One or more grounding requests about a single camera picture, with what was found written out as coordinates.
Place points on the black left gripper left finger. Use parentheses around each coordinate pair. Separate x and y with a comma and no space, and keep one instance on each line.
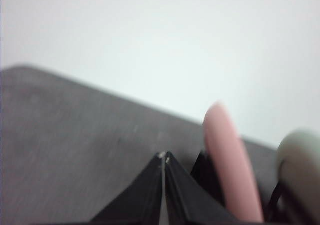
(140,197)

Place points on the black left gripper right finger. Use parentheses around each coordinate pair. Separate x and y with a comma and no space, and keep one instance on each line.
(187,197)

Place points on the pink plate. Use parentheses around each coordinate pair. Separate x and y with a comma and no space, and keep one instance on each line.
(230,160)

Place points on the green plate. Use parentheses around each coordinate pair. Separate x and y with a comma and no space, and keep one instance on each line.
(300,165)

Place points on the black dish rack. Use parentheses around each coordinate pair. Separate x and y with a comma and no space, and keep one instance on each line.
(202,175)

